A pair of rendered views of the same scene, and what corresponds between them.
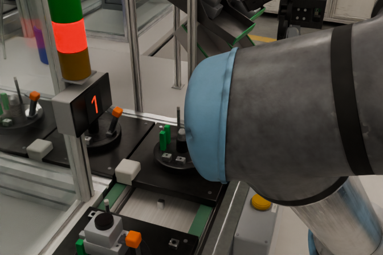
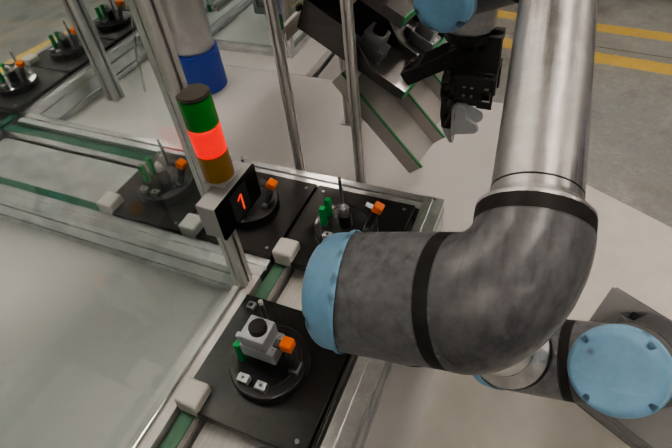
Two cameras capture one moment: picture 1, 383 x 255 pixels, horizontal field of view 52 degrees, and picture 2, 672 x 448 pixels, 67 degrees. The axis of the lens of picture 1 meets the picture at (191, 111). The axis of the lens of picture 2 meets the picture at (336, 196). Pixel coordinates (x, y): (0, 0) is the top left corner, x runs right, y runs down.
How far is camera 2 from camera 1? 23 cm
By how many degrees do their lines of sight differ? 13
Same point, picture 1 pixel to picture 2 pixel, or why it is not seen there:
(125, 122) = (283, 186)
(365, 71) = (435, 309)
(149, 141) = (309, 211)
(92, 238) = (247, 344)
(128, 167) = (286, 248)
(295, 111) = (385, 327)
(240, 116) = (343, 320)
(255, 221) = not seen: hidden behind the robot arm
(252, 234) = not seen: hidden behind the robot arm
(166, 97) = (333, 138)
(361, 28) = (441, 259)
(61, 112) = (207, 217)
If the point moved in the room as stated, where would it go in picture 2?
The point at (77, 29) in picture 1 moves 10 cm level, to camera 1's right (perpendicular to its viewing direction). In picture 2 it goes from (214, 136) to (280, 134)
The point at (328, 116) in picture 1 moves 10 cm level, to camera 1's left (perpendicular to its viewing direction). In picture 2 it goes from (409, 337) to (283, 336)
